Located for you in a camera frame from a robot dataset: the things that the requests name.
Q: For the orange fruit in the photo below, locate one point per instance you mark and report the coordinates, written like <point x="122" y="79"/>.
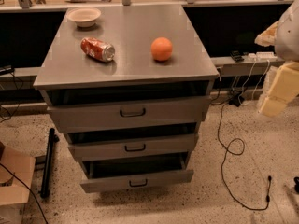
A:
<point x="161" y="49"/>

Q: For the black power adapter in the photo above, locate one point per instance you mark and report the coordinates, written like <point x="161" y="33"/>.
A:
<point x="237" y="100"/>

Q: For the white power strip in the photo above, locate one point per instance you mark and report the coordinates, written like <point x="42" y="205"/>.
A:
<point x="258" y="56"/>

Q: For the grey top drawer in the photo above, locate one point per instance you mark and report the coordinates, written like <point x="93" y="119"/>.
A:
<point x="120" y="107"/>

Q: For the grey metal drawer cabinet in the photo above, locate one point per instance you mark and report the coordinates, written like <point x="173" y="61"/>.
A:
<point x="130" y="30"/>

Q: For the cardboard box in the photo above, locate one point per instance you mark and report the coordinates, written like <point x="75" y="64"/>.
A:
<point x="16" y="174"/>

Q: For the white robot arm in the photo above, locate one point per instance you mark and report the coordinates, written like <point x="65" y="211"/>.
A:
<point x="283" y="35"/>

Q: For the white paper bowl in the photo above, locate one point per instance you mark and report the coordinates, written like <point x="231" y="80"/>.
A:
<point x="84" y="17"/>

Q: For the crushed red soda can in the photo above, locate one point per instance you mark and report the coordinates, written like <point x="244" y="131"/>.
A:
<point x="97" y="49"/>

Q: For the black remote device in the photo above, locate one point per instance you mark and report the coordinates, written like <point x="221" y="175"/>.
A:
<point x="236" y="56"/>

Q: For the black tube on floor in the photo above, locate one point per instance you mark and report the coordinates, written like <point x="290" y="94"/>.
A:
<point x="45" y="187"/>

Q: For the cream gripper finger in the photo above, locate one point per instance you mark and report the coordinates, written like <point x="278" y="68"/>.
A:
<point x="281" y="86"/>
<point x="268" y="36"/>

